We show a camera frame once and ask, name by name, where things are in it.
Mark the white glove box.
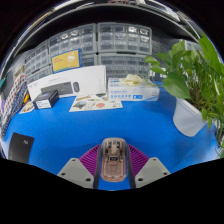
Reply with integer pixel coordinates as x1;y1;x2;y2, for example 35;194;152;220
107;73;161;102

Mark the red white checked cloth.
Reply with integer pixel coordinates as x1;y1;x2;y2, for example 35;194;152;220
0;71;26;113

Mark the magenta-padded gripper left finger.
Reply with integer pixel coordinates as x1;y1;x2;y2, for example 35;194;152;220
57;143;103;190

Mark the transparent pink computer mouse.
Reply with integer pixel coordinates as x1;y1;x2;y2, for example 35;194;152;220
100;137;129;183

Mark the black mouse pad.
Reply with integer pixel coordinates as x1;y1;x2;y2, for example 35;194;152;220
7;132;35;164

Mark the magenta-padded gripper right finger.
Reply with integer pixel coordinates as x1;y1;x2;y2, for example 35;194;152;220
125;143;172;190

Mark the yellow and blue box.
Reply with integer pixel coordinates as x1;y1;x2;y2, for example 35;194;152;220
50;49;83;74

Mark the dark wall shelf unit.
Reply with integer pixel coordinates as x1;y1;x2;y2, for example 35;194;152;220
0;0;201;68

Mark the green plant in white pot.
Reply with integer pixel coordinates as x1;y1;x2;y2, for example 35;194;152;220
144;33;224;158

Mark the small black box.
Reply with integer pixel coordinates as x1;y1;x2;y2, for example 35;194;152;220
32;89;60;110

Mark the long white keyboard box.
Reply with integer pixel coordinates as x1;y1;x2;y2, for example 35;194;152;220
27;64;108;101

